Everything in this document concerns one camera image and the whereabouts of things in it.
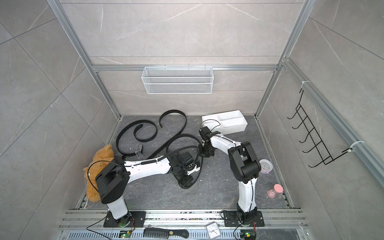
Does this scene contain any long black leather belt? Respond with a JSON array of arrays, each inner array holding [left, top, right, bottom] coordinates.
[[119, 109, 204, 190]]

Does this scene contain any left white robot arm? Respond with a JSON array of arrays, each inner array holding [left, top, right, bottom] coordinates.
[[95, 152, 202, 221]]

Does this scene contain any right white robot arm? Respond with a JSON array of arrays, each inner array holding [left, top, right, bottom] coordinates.
[[199, 127, 261, 216]]

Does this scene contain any white divided storage box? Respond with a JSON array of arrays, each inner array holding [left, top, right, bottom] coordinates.
[[202, 110, 248, 135]]

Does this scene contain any curled black belt with buckle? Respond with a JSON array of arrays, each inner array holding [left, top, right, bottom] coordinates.
[[116, 120, 158, 158]]

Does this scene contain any pink round container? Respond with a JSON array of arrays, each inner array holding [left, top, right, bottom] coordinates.
[[260, 159, 274, 174]]

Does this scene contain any small white clock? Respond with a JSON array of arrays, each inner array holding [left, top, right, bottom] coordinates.
[[206, 222, 221, 240]]

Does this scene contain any black comb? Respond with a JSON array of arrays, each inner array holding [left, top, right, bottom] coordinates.
[[143, 228, 190, 239]]

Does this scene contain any brown teddy bear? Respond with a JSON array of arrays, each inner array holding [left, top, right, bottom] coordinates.
[[83, 145, 115, 203]]

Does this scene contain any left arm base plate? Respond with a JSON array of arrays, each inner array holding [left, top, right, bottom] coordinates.
[[103, 211, 147, 228]]

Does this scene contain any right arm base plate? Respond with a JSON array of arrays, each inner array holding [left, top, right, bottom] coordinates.
[[220, 210, 265, 227]]

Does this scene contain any white wire mesh basket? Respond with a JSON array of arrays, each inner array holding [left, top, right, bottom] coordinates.
[[142, 66, 214, 95]]

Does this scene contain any black wire hook rack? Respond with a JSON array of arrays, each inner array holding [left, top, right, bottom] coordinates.
[[287, 89, 353, 168]]

